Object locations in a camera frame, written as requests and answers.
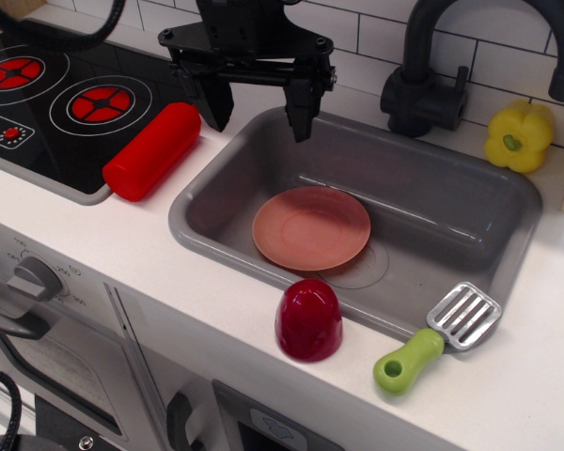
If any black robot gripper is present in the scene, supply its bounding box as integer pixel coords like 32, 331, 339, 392
158, 1, 335, 143

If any green handled metal spatula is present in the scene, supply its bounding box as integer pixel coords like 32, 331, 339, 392
373, 282, 503, 396

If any pink plastic plate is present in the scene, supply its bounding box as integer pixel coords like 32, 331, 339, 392
252, 186, 371, 272

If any grey toy sink basin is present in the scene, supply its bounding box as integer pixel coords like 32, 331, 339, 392
168, 108, 542, 340

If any red plastic cylinder bottle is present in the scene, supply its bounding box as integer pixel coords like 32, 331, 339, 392
102, 102, 201, 202

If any black toy faucet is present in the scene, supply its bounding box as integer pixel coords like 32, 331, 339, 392
380, 0, 564, 137

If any black toy stovetop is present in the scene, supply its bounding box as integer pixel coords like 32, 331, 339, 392
0, 33, 185, 205

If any dark red plastic dome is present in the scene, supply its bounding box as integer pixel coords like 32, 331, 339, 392
274, 278, 343, 363

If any yellow toy bell pepper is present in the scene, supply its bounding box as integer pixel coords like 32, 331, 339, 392
483, 101, 555, 174

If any grey oven knob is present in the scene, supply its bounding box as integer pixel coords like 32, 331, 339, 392
7, 257, 63, 302

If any toy oven door window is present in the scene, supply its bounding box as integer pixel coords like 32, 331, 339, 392
0, 333, 121, 435

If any grey dishwasher front panel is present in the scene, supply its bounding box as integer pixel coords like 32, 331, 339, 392
212, 380, 343, 451

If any black braided cable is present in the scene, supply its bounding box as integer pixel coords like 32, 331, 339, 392
0, 0, 127, 54
0, 367, 24, 438

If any dark cabinet door handle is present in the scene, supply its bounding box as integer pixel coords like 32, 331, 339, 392
166, 392, 206, 451

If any grey oven door handle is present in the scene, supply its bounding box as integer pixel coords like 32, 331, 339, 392
0, 281, 61, 340

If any black lower braided cable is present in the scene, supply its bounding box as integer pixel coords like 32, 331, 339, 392
0, 367, 24, 438

